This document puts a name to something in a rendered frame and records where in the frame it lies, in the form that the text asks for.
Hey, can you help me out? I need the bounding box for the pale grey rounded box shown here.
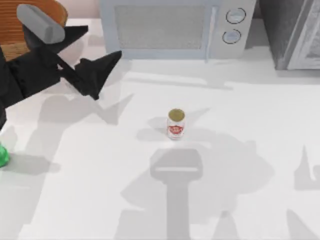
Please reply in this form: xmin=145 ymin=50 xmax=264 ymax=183
xmin=16 ymin=4 xmax=66 ymax=44

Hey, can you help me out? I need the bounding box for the microwave oven door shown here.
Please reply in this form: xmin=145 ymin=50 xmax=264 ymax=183
xmin=99 ymin=0 xmax=216 ymax=60

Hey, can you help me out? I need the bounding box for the red and white can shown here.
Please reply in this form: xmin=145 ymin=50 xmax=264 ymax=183
xmin=166 ymin=108 xmax=187 ymax=142

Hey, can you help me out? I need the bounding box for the green bottle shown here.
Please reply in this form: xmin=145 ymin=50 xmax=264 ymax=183
xmin=0 ymin=141 xmax=11 ymax=168

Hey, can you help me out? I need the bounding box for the round microwave knob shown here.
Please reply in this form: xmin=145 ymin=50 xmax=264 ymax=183
xmin=225 ymin=7 xmax=247 ymax=25
xmin=221 ymin=28 xmax=242 ymax=45

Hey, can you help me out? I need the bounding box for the pale microwave oven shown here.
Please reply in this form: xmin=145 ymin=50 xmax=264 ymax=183
xmin=99 ymin=0 xmax=258 ymax=64

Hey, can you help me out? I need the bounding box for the grey cabinet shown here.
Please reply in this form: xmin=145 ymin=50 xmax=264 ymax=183
xmin=259 ymin=0 xmax=320 ymax=71

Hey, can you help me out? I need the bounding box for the grey cabinet door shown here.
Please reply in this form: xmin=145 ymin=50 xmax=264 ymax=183
xmin=286 ymin=0 xmax=320 ymax=71

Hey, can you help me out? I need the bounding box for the microwave door handle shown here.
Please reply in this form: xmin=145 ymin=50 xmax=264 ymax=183
xmin=204 ymin=5 xmax=217 ymax=64

